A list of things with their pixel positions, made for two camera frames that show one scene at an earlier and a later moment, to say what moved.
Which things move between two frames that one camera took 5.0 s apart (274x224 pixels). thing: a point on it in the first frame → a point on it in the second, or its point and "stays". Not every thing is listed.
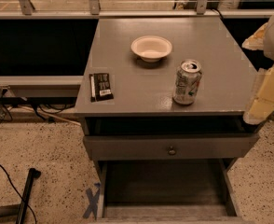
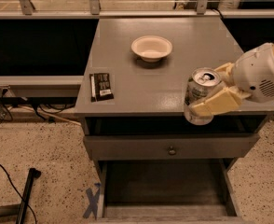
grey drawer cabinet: x=162 y=103 stays
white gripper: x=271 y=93 → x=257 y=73
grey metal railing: x=94 y=9 stays
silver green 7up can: x=187 y=81 → x=201 y=82
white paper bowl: x=151 y=49 stays
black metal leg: x=23 y=205 stays
